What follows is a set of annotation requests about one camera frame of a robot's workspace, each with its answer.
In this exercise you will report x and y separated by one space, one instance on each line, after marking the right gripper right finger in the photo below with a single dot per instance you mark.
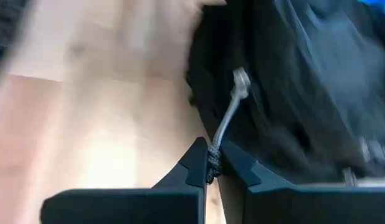
245 174

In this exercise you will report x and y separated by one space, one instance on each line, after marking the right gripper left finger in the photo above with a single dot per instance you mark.
192 168

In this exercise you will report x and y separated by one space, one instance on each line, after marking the black backpack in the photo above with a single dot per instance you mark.
289 93

